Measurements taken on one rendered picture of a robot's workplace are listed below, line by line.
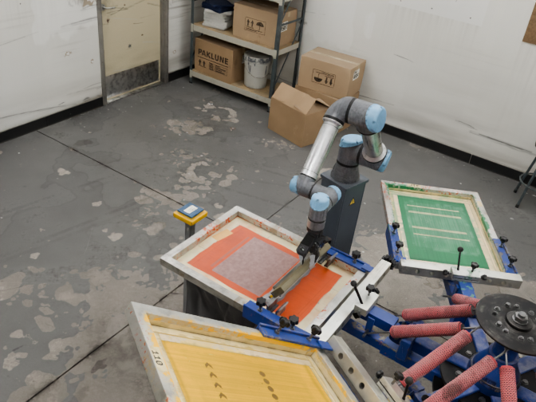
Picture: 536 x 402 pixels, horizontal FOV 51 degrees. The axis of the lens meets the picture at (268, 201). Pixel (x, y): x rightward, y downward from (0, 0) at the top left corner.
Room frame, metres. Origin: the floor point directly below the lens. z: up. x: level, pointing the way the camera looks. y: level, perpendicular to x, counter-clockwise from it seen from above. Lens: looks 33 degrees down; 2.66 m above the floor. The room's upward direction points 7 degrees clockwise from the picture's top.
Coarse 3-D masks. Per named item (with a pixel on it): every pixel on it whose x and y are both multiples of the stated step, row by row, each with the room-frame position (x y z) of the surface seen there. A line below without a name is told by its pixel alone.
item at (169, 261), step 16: (240, 208) 2.46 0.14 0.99; (224, 224) 2.33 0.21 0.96; (256, 224) 2.37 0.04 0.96; (272, 224) 2.35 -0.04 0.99; (192, 240) 2.14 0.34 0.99; (288, 240) 2.27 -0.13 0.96; (176, 256) 2.02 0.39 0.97; (176, 272) 1.93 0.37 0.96; (192, 272) 1.91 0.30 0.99; (352, 272) 2.08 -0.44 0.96; (208, 288) 1.83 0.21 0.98; (224, 288) 1.83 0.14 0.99; (352, 288) 1.93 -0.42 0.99; (240, 304) 1.75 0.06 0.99; (336, 304) 1.82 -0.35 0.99; (320, 320) 1.71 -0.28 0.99
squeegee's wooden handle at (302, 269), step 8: (320, 248) 2.07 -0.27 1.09; (328, 248) 2.07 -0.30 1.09; (320, 256) 2.01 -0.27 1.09; (304, 264) 1.93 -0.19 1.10; (296, 272) 1.86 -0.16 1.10; (304, 272) 1.89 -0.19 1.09; (288, 280) 1.81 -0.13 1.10; (296, 280) 1.83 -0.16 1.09; (280, 288) 1.76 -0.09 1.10; (288, 288) 1.77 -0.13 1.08
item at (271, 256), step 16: (224, 240) 2.21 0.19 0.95; (240, 240) 2.23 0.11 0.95; (256, 240) 2.25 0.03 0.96; (256, 256) 2.12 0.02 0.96; (272, 256) 2.13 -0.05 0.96; (288, 256) 2.15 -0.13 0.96; (272, 272) 2.02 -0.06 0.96; (320, 272) 2.06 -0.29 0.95; (304, 288) 1.93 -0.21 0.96; (320, 288) 1.95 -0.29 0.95
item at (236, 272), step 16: (208, 256) 2.08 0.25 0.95; (240, 256) 2.10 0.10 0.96; (208, 272) 1.96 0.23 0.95; (224, 272) 1.98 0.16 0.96; (240, 272) 1.99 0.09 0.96; (256, 272) 2.00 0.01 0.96; (240, 288) 1.88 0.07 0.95; (256, 288) 1.89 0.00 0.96; (272, 288) 1.91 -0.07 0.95; (288, 304) 1.82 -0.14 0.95; (304, 304) 1.83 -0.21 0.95
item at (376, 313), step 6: (372, 312) 1.74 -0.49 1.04; (378, 312) 1.74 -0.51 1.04; (384, 312) 1.75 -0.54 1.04; (366, 318) 1.73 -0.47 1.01; (378, 318) 1.71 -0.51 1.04; (384, 318) 1.71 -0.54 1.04; (390, 318) 1.72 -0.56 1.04; (396, 318) 1.72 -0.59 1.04; (378, 324) 1.71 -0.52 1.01; (384, 324) 1.69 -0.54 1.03; (390, 324) 1.68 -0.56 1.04; (384, 330) 1.69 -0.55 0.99
